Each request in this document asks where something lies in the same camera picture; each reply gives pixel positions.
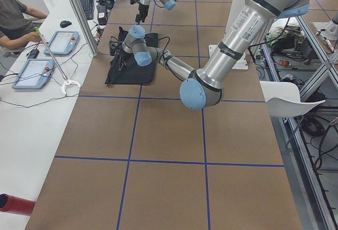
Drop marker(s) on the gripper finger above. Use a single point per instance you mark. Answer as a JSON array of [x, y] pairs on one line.
[[138, 18], [142, 18]]

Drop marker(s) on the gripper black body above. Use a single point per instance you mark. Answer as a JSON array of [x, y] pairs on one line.
[[143, 9], [122, 58]]

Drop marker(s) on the black graphic t-shirt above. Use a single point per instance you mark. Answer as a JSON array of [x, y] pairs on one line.
[[140, 67]]

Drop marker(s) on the black box device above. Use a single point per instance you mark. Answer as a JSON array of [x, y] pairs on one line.
[[102, 14]]

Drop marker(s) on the black keyboard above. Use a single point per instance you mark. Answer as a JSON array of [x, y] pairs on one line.
[[87, 6]]

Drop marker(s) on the far blue teach pendant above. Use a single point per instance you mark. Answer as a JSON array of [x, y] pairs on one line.
[[63, 43]]

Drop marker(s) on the blue teach pendant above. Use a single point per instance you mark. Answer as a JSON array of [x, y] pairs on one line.
[[63, 43], [34, 74]]

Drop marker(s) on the black computer mouse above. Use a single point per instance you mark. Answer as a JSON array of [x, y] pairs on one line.
[[64, 23]]

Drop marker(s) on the reacher grabber stick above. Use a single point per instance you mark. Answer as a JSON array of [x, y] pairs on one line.
[[67, 82]]

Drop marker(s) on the near blue teach pendant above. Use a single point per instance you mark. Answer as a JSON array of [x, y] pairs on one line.
[[34, 74]]

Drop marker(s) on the seated person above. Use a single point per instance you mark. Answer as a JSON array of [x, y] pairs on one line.
[[16, 30]]

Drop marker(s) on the pile of cloths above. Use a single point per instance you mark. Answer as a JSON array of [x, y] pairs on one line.
[[285, 34]]

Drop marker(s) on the white plastic chair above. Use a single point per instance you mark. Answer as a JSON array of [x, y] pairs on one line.
[[283, 99]]

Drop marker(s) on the red cylinder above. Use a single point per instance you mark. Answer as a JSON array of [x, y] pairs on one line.
[[16, 205]]

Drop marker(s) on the aluminium frame post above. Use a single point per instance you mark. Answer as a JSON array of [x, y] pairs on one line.
[[80, 15]]

